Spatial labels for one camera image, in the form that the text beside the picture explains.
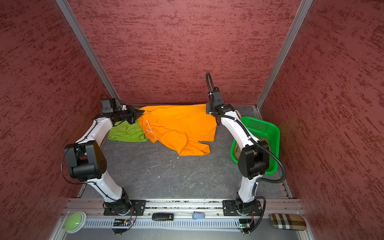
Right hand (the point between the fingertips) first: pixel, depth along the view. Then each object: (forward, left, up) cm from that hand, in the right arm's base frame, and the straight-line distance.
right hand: (212, 108), depth 89 cm
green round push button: (-53, +69, -20) cm, 89 cm away
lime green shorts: (-2, +61, -18) cm, 64 cm away
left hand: (-2, +41, 0) cm, 41 cm away
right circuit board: (-56, -12, -24) cm, 62 cm away
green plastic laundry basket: (-3, -36, -19) cm, 41 cm away
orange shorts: (-4, +19, -15) cm, 24 cm away
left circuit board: (-54, +49, -24) cm, 76 cm away
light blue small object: (-52, +11, -20) cm, 57 cm away
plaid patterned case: (-56, -31, -20) cm, 67 cm away
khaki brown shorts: (-19, -15, -17) cm, 30 cm away
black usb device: (-52, +28, -20) cm, 63 cm away
